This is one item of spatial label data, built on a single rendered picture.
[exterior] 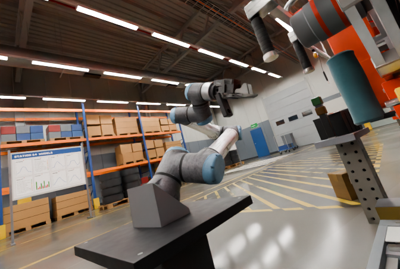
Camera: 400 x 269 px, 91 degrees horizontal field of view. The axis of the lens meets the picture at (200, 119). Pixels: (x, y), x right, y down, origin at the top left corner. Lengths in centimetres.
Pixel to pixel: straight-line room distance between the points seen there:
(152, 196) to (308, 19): 87
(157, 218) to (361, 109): 85
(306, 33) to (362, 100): 29
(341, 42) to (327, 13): 44
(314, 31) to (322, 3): 8
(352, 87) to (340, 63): 9
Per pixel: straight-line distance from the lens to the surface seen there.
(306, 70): 98
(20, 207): 937
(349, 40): 120
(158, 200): 91
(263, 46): 69
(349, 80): 86
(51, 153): 618
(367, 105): 85
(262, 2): 73
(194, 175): 97
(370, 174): 132
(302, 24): 80
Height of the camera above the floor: 49
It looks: 13 degrees up
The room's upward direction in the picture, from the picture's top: 16 degrees counter-clockwise
